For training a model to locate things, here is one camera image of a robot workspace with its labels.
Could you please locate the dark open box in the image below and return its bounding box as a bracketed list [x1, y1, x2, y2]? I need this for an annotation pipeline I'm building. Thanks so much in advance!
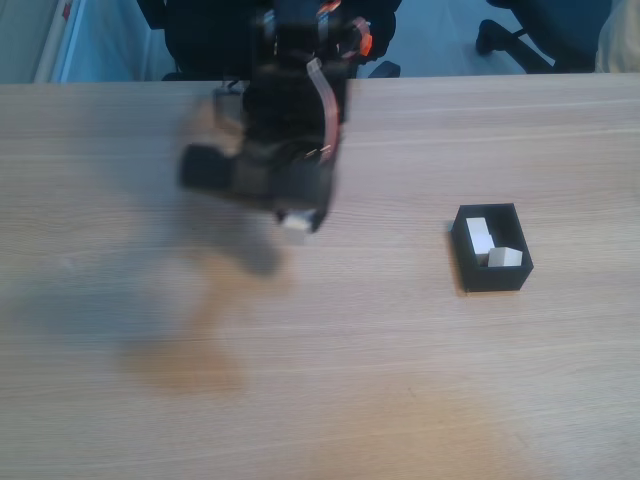
[452, 202, 535, 294]

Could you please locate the orange black table clamp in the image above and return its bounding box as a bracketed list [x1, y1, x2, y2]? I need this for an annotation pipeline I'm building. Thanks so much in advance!
[349, 17, 375, 57]

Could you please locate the white board panel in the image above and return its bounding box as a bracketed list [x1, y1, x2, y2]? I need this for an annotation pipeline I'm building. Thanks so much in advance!
[32, 0, 149, 85]

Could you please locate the person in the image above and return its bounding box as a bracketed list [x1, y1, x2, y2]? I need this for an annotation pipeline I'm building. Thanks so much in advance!
[594, 0, 640, 75]

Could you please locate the black oval camera box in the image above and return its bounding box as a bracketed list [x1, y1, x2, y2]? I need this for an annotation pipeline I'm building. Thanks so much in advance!
[178, 142, 334, 204]

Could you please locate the white red servo cable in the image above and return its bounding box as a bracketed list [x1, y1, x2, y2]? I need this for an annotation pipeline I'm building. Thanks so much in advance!
[305, 57, 347, 166]

